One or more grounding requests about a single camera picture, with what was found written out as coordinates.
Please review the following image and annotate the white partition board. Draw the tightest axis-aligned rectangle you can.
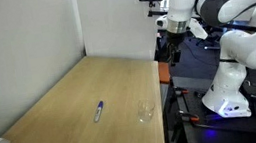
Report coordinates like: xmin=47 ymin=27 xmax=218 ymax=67
xmin=77 ymin=0 xmax=174 ymax=71

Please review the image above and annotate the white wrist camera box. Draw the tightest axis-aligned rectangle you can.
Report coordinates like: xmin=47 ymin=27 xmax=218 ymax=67
xmin=155 ymin=13 xmax=171 ymax=31

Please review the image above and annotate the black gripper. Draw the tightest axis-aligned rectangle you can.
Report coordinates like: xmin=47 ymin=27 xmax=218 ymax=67
xmin=165 ymin=31 xmax=188 ymax=68

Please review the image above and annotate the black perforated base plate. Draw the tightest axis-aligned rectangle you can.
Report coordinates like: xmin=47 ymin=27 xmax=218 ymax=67
xmin=176 ymin=75 xmax=256 ymax=143

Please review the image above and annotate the blue capped marker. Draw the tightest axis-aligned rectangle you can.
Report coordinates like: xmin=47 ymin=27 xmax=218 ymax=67
xmin=91 ymin=100 xmax=107 ymax=124

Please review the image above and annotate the clear glass cup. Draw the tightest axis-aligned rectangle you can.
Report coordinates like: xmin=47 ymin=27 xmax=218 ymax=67
xmin=134 ymin=97 xmax=159 ymax=125

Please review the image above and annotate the orange block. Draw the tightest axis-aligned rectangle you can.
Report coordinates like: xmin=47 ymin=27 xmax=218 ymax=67
xmin=156 ymin=60 xmax=173 ymax=86

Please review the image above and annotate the orange handled clamp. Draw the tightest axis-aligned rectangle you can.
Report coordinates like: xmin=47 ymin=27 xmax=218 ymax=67
xmin=178 ymin=107 xmax=202 ymax=126
xmin=174 ymin=85 xmax=191 ymax=97

